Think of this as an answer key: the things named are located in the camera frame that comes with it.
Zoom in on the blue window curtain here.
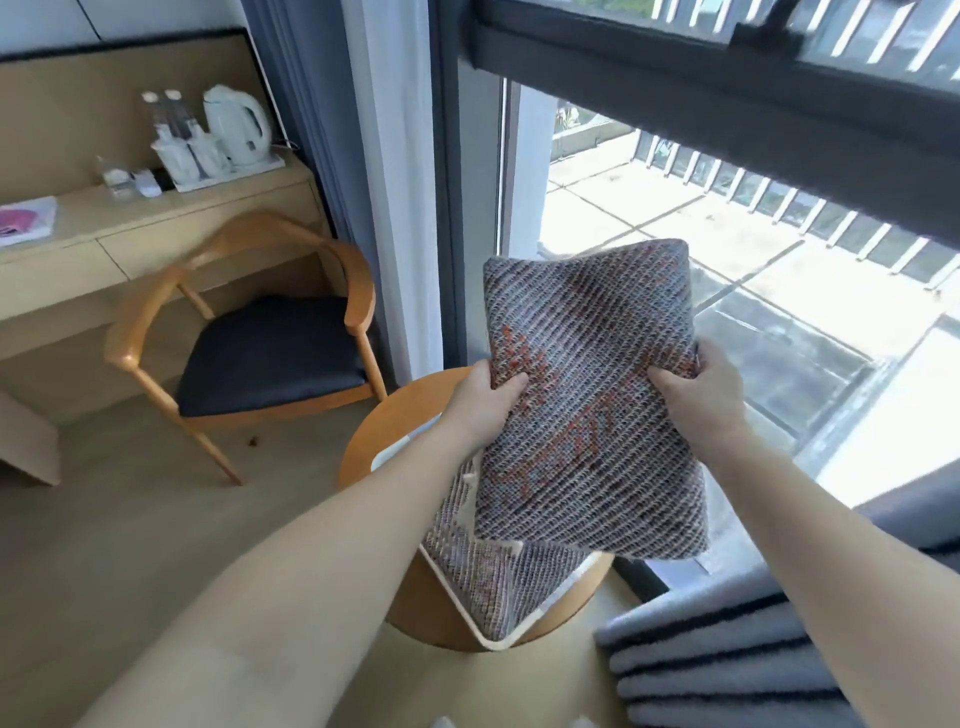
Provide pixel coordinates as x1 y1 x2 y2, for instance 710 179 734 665
239 0 391 376
594 464 960 728

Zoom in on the white cup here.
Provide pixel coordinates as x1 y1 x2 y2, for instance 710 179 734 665
152 125 200 187
187 123 230 180

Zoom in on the person's right forearm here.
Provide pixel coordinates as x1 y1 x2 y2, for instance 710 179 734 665
704 427 960 728

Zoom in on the person's left hand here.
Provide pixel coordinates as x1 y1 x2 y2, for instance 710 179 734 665
442 359 530 455

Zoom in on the wooden wall desk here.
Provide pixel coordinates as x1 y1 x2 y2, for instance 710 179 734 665
0 149 331 487

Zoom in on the clear water bottle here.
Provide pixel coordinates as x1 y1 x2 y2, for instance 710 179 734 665
140 90 170 148
164 88 198 140

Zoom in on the white sheer curtain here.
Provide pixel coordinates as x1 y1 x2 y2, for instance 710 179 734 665
341 0 445 388

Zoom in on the person's left forearm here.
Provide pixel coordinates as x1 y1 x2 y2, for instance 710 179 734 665
74 423 481 728

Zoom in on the white electric kettle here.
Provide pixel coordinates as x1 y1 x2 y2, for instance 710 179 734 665
202 83 274 168

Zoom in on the patterned woven blanket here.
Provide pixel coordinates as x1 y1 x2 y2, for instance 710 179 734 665
421 453 601 643
473 238 711 562

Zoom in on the round wooden side table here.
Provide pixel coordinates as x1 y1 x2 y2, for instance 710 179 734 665
337 365 616 654

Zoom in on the person's right hand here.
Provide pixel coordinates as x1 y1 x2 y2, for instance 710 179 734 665
646 337 755 459

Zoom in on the white serving tray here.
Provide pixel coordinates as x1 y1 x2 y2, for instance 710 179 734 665
168 153 288 195

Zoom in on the small clear glass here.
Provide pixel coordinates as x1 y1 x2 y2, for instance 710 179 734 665
95 155 136 202

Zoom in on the tall window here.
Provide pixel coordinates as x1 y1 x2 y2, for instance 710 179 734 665
427 0 960 601

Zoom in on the blue booklet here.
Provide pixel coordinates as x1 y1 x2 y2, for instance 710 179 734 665
0 196 60 249

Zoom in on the wooden chair dark seat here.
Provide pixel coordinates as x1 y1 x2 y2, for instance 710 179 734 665
103 209 390 487

